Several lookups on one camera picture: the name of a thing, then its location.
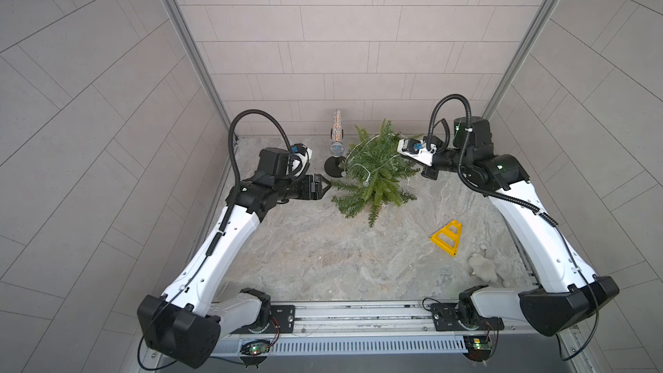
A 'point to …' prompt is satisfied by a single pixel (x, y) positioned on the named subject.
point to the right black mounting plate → (445, 318)
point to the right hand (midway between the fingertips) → (404, 149)
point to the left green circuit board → (255, 347)
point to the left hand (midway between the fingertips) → (326, 182)
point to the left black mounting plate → (281, 320)
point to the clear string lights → (366, 182)
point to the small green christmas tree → (378, 173)
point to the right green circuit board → (479, 347)
